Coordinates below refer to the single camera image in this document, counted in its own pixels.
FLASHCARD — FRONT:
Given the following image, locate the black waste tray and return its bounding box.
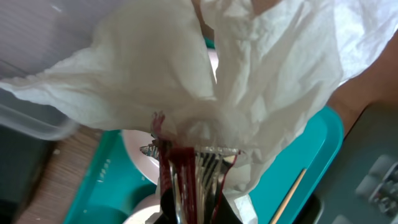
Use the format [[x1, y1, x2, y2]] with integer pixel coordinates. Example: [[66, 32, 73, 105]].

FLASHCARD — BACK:
[[1, 126, 54, 224]]

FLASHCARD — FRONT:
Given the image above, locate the left wooden chopstick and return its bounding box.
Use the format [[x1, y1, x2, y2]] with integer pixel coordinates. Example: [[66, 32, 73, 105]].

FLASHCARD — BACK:
[[270, 169, 307, 224]]

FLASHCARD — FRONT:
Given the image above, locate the white napkin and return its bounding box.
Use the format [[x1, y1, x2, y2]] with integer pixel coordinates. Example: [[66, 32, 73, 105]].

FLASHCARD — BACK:
[[1, 0, 397, 223]]

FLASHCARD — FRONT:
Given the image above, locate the red stained plastic wrapper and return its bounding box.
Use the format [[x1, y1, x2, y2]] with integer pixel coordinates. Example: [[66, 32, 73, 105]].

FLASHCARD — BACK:
[[140, 113, 241, 224]]

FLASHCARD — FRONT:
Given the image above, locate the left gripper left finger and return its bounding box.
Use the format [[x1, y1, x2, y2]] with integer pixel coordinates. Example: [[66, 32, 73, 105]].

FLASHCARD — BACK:
[[154, 188, 178, 224]]

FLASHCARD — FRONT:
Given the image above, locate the large white plate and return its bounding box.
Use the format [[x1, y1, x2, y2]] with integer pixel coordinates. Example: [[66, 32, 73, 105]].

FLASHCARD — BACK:
[[121, 49, 218, 184]]

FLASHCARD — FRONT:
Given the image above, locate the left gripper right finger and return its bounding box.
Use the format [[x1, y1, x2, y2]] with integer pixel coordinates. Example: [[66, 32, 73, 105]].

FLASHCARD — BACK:
[[213, 190, 242, 224]]

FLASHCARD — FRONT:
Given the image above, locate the pink bowl with rice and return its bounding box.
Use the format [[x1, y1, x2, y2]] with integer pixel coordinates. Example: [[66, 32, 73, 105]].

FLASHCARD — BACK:
[[123, 194, 162, 224]]

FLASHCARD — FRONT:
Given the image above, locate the teal serving tray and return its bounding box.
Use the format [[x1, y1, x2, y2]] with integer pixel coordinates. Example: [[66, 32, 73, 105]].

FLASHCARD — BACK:
[[64, 106, 344, 223]]

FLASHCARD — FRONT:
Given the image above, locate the clear plastic waste bin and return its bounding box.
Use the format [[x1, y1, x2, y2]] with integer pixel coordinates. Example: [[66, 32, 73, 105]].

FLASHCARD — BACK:
[[0, 0, 119, 141]]

